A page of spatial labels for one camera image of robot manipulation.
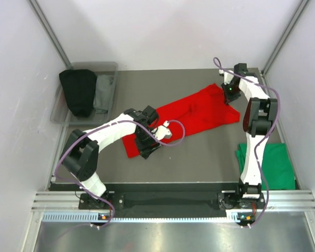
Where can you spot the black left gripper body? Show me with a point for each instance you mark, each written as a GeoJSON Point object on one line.
{"type": "Point", "coordinates": [144, 140]}

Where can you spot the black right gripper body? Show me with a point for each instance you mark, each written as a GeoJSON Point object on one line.
{"type": "Point", "coordinates": [231, 92]}

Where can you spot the red t shirt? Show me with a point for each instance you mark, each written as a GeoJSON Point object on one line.
{"type": "Point", "coordinates": [201, 111]}

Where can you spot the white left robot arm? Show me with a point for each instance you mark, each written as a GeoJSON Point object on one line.
{"type": "Point", "coordinates": [81, 151]}

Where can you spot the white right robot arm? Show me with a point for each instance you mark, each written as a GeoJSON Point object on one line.
{"type": "Point", "coordinates": [258, 123]}

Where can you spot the grey t shirt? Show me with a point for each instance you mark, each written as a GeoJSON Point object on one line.
{"type": "Point", "coordinates": [103, 94]}

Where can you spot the black t shirt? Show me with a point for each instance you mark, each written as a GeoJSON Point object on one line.
{"type": "Point", "coordinates": [79, 88]}

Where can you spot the green folded t shirt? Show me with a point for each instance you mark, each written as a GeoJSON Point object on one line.
{"type": "Point", "coordinates": [277, 167]}

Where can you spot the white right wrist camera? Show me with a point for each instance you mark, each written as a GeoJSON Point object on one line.
{"type": "Point", "coordinates": [228, 76]}

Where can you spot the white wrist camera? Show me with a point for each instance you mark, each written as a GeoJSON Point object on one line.
{"type": "Point", "coordinates": [162, 131]}
{"type": "Point", "coordinates": [228, 76]}

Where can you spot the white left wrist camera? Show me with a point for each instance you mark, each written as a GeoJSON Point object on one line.
{"type": "Point", "coordinates": [162, 131]}

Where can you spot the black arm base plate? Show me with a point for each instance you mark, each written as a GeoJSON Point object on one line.
{"type": "Point", "coordinates": [225, 195]}

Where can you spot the right aluminium corner post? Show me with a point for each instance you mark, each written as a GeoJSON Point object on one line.
{"type": "Point", "coordinates": [297, 14]}

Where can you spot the aluminium corner post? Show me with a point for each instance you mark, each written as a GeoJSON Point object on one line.
{"type": "Point", "coordinates": [35, 6]}
{"type": "Point", "coordinates": [297, 14]}

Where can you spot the slotted grey cable duct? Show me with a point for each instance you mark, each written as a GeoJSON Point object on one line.
{"type": "Point", "coordinates": [95, 217]}

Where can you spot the aluminium frame rail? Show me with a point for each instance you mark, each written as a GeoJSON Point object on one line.
{"type": "Point", "coordinates": [279, 201]}

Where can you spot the left aluminium corner post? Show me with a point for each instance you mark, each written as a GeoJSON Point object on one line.
{"type": "Point", "coordinates": [35, 6]}

